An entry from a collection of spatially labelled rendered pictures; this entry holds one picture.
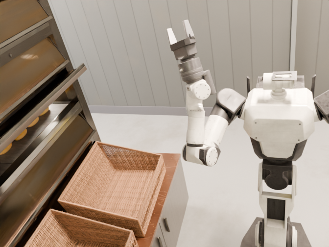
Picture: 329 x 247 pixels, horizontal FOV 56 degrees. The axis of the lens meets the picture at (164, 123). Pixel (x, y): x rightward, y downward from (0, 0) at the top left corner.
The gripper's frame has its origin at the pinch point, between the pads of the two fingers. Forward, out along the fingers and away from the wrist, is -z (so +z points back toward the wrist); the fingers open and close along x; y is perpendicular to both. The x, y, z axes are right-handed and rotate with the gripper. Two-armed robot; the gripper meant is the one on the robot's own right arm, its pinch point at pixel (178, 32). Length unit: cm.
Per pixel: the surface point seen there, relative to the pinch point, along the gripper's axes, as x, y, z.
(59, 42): -93, 13, -23
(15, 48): -72, 42, -21
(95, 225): -70, 39, 79
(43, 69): -83, 30, -9
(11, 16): -71, 39, -36
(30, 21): -76, 30, -33
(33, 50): -84, 32, -20
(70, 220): -81, 49, 74
